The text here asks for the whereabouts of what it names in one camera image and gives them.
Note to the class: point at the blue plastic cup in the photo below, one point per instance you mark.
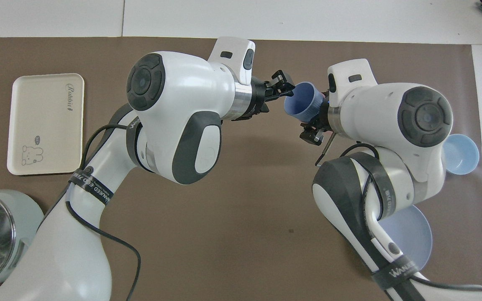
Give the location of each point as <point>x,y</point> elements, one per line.
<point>301,102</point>

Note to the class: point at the light blue plate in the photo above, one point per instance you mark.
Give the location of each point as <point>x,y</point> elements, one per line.
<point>412,238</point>

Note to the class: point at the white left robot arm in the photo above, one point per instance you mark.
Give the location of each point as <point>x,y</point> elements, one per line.
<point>182,104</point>

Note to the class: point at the brown table mat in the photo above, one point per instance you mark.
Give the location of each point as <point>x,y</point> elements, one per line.
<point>245,209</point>

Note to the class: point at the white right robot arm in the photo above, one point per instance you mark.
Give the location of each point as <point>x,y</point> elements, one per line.
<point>383,113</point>

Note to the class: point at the light blue bowl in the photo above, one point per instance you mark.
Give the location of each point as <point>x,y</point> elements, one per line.
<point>462,154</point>

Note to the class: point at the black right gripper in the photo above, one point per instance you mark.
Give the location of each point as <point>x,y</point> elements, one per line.
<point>322,119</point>

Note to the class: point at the cream rabbit print tray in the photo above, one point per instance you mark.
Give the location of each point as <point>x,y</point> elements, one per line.
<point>44,125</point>

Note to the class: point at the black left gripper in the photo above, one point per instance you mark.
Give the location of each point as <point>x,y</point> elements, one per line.
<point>261,98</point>

